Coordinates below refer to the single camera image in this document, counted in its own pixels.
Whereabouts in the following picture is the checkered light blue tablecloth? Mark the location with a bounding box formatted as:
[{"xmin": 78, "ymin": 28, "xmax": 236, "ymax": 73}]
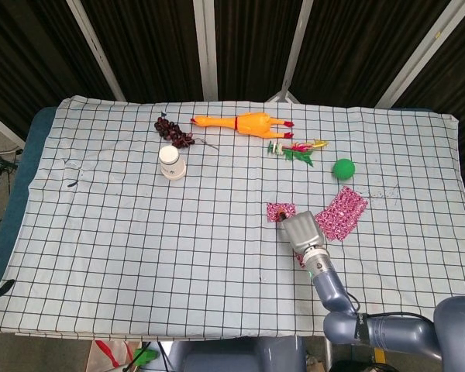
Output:
[{"xmin": 0, "ymin": 95, "xmax": 465, "ymax": 342}]

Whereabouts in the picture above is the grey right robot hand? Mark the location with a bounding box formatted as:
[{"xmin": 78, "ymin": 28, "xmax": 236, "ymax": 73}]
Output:
[{"xmin": 277, "ymin": 209, "xmax": 329, "ymax": 253}]

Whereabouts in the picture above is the green ball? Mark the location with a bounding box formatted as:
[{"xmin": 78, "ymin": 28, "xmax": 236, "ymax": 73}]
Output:
[{"xmin": 332, "ymin": 157, "xmax": 357, "ymax": 181}]

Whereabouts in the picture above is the white frame bar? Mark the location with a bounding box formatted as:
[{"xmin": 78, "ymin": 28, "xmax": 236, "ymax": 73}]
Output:
[{"xmin": 0, "ymin": 107, "xmax": 26, "ymax": 150}]

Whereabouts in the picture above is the dark purple grape bunch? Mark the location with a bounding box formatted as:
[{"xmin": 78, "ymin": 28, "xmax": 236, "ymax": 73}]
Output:
[{"xmin": 153, "ymin": 115, "xmax": 220, "ymax": 151}]

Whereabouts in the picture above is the blue padded table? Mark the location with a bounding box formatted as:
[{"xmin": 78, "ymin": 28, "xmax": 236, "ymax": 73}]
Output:
[{"xmin": 0, "ymin": 106, "xmax": 59, "ymax": 311}]

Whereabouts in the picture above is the dark pleated screen fabric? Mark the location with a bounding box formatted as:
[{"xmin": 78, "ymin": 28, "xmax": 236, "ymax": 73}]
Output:
[{"xmin": 0, "ymin": 0, "xmax": 465, "ymax": 195}]

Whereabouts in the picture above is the white screen frame post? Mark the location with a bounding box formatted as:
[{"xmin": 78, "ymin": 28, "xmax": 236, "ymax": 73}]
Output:
[
  {"xmin": 192, "ymin": 0, "xmax": 219, "ymax": 102},
  {"xmin": 65, "ymin": 0, "xmax": 127, "ymax": 102},
  {"xmin": 374, "ymin": 0, "xmax": 463, "ymax": 109},
  {"xmin": 266, "ymin": 0, "xmax": 315, "ymax": 104}
]

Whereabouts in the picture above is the green plastic object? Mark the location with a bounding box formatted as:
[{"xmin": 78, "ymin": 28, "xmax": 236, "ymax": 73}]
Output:
[{"xmin": 133, "ymin": 347, "xmax": 159, "ymax": 367}]

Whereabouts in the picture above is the black strap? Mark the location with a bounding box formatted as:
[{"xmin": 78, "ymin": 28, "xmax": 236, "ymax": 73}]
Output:
[{"xmin": 0, "ymin": 279, "xmax": 16, "ymax": 303}]

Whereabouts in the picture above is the red and white bag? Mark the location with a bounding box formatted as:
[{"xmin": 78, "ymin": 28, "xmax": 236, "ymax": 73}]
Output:
[{"xmin": 85, "ymin": 339, "xmax": 143, "ymax": 372}]

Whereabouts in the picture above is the colourful feather shuttlecock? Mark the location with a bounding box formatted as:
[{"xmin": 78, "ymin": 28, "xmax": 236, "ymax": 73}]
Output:
[{"xmin": 267, "ymin": 138, "xmax": 329, "ymax": 168}]

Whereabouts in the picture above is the blue-grey robot torso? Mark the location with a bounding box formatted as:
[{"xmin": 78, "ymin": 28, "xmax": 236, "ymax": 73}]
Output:
[{"xmin": 166, "ymin": 336, "xmax": 307, "ymax": 372}]

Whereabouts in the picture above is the large pink patterned cloth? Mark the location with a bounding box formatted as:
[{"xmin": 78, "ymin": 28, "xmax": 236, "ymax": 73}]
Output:
[{"xmin": 331, "ymin": 185, "xmax": 369, "ymax": 229}]

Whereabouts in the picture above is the yellow rubber chicken toy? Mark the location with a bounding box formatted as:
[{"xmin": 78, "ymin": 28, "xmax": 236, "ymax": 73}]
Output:
[{"xmin": 189, "ymin": 111, "xmax": 295, "ymax": 140}]

